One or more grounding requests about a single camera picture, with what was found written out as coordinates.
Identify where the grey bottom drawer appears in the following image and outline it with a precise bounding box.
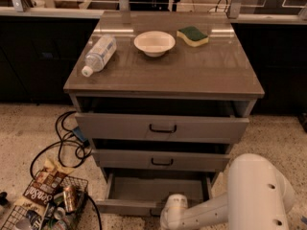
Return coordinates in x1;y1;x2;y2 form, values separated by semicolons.
96;170;212;217

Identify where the grey drawer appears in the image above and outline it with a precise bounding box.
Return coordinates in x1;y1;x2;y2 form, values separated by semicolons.
76;113;248;144
96;170;212;217
92;149;229;172

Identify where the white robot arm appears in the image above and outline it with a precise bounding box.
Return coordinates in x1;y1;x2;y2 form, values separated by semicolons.
160;153;295;230

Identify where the grey drawer cabinet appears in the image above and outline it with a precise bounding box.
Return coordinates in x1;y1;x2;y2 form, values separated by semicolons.
63;11;266;177

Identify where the grey top drawer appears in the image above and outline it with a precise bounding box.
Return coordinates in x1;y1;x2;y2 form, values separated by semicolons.
76;113;248;144

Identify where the grey middle drawer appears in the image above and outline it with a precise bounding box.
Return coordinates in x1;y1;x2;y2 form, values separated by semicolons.
92;149;229;172

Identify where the white bowl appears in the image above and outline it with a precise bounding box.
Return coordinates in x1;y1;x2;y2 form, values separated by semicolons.
133;31;176;58

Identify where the clear plastic water bottle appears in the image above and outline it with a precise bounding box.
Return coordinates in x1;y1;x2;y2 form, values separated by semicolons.
82;34;117;77

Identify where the blue power plug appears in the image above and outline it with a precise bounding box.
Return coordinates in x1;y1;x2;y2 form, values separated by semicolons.
72;126;88;145

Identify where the green yellow sponge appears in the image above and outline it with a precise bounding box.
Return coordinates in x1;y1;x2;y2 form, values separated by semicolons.
177;26;209;47

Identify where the brown drink can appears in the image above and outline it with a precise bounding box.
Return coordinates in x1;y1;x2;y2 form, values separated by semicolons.
63;185;78;213

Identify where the brown snack bag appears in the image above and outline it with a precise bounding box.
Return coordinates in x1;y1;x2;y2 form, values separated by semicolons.
15;158;74;211

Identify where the black cable on counter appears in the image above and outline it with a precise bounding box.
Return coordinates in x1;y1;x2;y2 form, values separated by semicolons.
207;0;229;13

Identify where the black wire basket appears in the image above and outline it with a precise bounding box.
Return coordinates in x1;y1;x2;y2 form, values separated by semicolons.
0;176;88;230

